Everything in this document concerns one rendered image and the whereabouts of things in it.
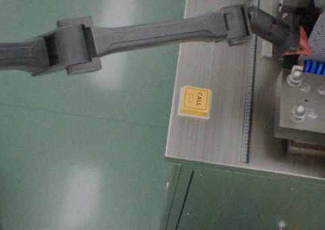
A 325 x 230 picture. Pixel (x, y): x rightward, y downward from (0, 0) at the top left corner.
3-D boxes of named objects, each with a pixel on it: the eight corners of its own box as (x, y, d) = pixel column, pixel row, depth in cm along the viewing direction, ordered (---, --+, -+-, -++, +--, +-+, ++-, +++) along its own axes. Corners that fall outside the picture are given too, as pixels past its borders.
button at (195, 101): (183, 89, 163) (184, 85, 161) (209, 93, 163) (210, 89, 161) (179, 113, 160) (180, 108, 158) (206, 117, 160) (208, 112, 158)
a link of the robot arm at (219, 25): (72, 72, 119) (60, 17, 119) (63, 77, 124) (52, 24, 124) (254, 42, 138) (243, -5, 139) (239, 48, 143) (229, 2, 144)
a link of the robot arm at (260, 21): (250, 23, 139) (255, 0, 140) (231, 29, 145) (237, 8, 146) (273, 35, 142) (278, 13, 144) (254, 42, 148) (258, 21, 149)
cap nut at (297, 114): (289, 107, 148) (294, 99, 144) (304, 109, 148) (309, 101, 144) (289, 121, 146) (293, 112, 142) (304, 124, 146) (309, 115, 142)
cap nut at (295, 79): (286, 73, 152) (291, 63, 148) (301, 75, 152) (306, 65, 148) (286, 86, 150) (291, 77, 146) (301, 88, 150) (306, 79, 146)
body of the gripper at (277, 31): (277, 61, 148) (254, 49, 145) (278, 27, 153) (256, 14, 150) (297, 50, 143) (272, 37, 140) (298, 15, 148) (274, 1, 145)
